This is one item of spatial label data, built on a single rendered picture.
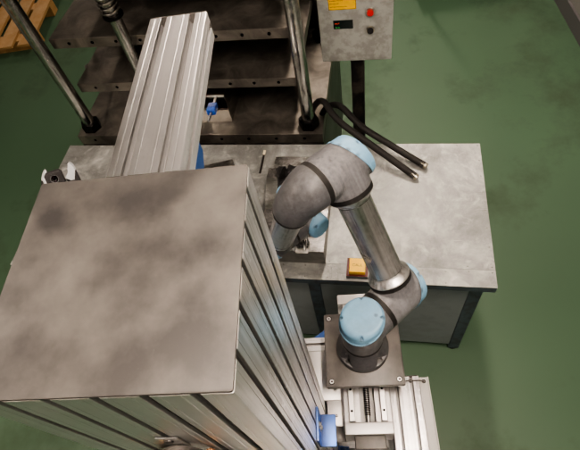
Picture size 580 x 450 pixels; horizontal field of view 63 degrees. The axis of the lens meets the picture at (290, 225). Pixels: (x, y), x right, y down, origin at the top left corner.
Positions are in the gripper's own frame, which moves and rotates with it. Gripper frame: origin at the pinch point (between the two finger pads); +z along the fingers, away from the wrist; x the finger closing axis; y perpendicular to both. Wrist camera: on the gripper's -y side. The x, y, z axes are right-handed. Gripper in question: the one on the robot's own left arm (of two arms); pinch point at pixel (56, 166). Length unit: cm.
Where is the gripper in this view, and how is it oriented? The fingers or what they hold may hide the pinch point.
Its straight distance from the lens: 157.7
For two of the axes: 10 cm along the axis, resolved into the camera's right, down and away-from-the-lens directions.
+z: -4.3, -7.1, 5.6
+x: 9.0, -3.5, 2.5
